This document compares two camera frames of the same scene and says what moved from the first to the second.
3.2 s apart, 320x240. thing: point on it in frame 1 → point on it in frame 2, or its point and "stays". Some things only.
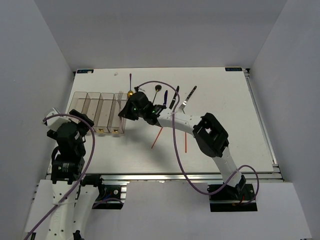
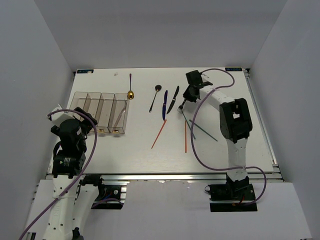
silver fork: [119, 96] → [119, 117]
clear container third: [103, 112] stays
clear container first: [78, 101] stays
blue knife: [166, 94] stays
